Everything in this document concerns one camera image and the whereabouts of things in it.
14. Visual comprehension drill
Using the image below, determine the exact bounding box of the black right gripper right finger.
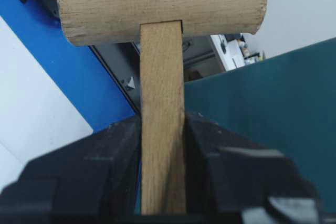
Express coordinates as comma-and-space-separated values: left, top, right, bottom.
185, 113, 322, 223

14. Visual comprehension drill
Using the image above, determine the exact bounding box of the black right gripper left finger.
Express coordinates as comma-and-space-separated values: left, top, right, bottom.
1, 115, 141, 223

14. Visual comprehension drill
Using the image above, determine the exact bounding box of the wooden mallet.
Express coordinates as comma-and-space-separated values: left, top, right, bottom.
57, 0, 267, 215

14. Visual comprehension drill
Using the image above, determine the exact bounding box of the large white board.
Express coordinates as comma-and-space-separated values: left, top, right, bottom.
1, 19, 93, 188

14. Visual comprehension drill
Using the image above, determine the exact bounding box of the dark green backdrop sheet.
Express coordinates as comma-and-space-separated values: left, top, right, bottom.
185, 39, 335, 212

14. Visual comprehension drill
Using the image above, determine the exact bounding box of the blue table mat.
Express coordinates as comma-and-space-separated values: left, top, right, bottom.
1, 0, 135, 131

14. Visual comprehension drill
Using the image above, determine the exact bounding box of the black aluminium frame rail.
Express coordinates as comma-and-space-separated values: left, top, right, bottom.
19, 0, 141, 114

